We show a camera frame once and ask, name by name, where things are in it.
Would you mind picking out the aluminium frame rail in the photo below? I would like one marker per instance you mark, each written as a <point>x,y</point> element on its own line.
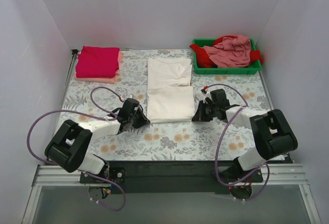
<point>280,174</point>

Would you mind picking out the crumpled pink t-shirt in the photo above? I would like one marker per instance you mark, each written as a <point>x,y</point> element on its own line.
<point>230,52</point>

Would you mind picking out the crumpled red t-shirt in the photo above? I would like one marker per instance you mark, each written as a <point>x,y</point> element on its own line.
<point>204,61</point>

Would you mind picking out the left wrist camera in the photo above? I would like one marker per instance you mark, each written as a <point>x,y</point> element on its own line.
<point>135,104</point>

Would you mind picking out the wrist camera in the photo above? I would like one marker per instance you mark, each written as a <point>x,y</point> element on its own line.
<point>135,104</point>
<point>206,94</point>

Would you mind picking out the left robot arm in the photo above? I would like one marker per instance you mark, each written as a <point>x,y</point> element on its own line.
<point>68,147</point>

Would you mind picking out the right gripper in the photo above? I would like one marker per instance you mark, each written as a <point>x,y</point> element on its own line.
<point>202,111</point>

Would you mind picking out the white printed t-shirt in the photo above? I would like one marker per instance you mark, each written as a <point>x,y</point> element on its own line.
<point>170,96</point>

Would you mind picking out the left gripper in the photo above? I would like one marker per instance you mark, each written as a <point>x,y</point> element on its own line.
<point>140,117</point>

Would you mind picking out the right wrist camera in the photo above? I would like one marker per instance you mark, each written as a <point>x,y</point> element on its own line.
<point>206,94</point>

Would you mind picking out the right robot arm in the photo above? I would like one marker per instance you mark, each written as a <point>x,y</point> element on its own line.
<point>271,132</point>

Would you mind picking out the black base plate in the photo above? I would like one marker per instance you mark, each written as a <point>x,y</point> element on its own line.
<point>165,176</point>

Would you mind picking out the green plastic tray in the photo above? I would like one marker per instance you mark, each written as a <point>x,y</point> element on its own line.
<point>253,68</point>

